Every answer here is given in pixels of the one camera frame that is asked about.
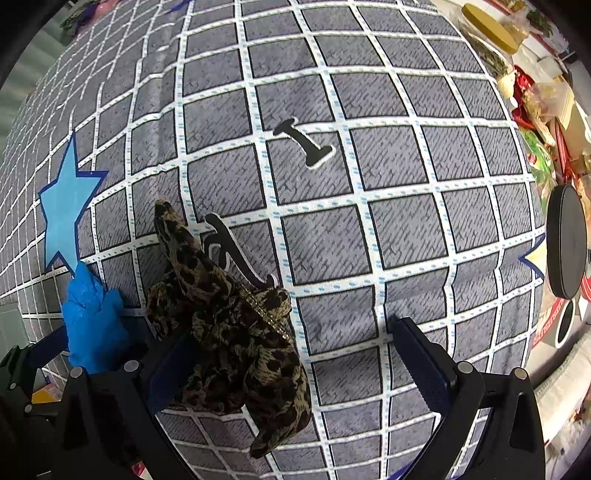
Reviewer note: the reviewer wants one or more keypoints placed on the grey checked blanket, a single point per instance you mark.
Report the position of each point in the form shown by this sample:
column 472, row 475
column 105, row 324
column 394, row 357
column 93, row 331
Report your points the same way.
column 351, row 207

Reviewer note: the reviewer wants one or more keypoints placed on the bright blue cloth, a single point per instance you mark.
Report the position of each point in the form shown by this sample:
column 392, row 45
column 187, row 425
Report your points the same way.
column 94, row 323

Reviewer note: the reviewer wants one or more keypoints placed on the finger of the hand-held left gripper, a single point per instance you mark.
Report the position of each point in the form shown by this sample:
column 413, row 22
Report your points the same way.
column 46, row 346

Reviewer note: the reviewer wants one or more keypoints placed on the pile of red packets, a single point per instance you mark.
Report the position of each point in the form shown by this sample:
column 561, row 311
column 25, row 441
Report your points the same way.
column 531, row 92

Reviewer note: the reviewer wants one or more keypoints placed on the black round disc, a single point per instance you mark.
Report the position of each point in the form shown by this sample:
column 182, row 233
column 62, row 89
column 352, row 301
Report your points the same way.
column 565, row 240

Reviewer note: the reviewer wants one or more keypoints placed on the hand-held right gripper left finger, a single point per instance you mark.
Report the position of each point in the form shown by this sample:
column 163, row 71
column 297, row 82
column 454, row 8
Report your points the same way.
column 168, row 374

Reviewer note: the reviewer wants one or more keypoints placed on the white cup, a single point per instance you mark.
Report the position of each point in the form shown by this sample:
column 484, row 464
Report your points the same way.
column 565, row 323

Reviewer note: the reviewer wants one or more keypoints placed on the green packet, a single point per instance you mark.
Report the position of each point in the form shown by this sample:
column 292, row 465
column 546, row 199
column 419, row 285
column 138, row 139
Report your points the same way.
column 538, row 152

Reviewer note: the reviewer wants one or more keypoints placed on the white quilted pad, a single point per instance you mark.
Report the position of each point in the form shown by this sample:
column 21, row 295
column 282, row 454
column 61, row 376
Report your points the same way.
column 568, row 392

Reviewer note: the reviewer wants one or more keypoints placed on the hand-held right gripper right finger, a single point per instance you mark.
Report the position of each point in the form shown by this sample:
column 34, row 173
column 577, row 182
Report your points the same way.
column 427, row 364

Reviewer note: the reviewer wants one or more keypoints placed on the pale green curtain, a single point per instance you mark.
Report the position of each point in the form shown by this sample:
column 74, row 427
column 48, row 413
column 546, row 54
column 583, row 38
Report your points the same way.
column 14, row 110

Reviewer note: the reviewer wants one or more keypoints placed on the yellow round lid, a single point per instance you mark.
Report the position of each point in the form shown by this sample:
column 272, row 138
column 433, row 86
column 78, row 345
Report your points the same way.
column 491, row 27

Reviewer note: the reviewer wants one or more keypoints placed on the leopard print scarf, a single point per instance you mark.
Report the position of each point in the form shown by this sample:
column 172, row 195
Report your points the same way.
column 231, row 341

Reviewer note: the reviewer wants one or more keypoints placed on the red round tray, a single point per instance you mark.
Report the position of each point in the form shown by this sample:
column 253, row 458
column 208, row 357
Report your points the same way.
column 545, row 323

